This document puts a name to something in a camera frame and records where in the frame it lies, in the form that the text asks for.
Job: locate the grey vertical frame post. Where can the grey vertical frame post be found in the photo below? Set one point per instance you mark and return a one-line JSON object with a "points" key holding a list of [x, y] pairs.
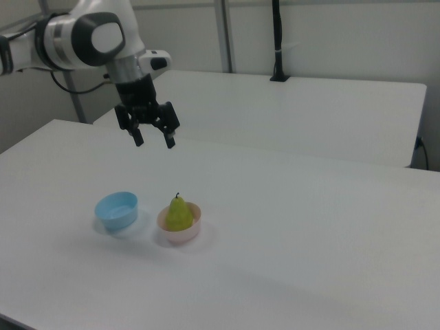
{"points": [[75, 99]]}

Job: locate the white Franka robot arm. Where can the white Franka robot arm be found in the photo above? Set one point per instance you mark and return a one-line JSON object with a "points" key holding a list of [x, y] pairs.
{"points": [[68, 41]]}

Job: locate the white vertical frame post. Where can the white vertical frame post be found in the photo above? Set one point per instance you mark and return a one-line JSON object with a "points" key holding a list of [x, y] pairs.
{"points": [[225, 34]]}

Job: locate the pink plastic bowl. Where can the pink plastic bowl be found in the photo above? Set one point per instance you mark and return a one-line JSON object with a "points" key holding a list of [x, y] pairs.
{"points": [[182, 236]]}

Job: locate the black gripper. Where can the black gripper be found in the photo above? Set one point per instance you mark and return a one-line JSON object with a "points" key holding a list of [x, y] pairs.
{"points": [[137, 96]]}

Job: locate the black pole with clamp base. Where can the black pole with clamp base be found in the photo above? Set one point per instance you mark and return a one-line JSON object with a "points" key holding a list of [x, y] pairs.
{"points": [[279, 41]]}

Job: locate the light blue plastic bowl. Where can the light blue plastic bowl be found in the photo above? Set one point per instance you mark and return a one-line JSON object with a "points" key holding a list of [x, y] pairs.
{"points": [[117, 214]]}

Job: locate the green yellow pear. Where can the green yellow pear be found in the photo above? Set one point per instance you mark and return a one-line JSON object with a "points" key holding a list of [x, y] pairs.
{"points": [[178, 216]]}

